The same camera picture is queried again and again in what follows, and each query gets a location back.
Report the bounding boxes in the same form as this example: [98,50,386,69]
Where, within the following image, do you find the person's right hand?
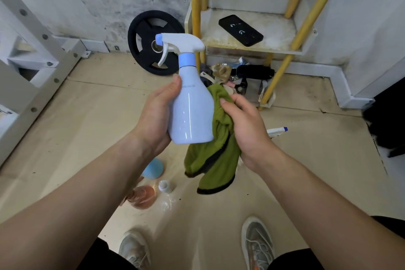
[220,94,276,174]

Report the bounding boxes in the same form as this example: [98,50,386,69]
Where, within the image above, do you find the person's left hand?
[132,74,183,157]

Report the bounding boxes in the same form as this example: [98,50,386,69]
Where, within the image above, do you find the round white bottle blue-tipped sprayer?
[266,126,289,139]

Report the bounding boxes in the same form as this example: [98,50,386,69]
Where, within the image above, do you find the pale blue bottle white sprayer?
[154,32,216,146]

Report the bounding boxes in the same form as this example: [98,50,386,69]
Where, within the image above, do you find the green microfibre cloth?
[184,84,242,196]

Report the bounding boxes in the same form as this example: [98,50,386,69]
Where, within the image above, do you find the blue spray bottle pink trigger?
[141,157,165,181]

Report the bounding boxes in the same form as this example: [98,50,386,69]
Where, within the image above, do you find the small white bottle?
[158,180,173,195]

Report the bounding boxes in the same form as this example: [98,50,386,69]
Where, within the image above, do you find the orange spray bottle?
[119,176,157,211]

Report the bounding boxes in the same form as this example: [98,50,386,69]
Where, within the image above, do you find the black phone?
[218,14,265,48]

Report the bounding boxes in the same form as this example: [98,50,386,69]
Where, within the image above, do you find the white shelf yellow poles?
[184,0,352,111]

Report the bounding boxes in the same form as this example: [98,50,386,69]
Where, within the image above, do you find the person's right forearm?
[253,146,405,270]

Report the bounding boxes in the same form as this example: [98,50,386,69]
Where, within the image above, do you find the person's left forearm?
[0,132,162,270]

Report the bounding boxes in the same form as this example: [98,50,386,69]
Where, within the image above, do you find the person's right grey shoe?
[240,216,275,270]

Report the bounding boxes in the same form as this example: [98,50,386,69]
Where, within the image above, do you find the person's grey shoe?
[118,229,152,270]
[240,216,275,270]

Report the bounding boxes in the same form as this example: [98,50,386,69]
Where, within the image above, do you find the person's left grey shoe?
[118,229,152,270]

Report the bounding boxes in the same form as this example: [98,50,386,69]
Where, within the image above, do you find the white plastic strip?
[258,79,270,103]

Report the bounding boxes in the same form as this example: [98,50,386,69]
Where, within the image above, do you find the white plastic scoop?
[200,71,216,86]

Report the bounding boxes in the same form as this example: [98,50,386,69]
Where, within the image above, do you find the tan fuzzy glove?
[211,63,232,84]

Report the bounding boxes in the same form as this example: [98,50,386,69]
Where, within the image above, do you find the black weight plate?
[127,10,186,76]

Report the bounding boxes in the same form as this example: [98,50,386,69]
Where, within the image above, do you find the black shorts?
[77,216,405,270]

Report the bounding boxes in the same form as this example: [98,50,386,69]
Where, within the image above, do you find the black ring grip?
[235,78,248,95]

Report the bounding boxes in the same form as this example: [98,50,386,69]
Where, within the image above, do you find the white metal rack frame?
[0,0,92,168]

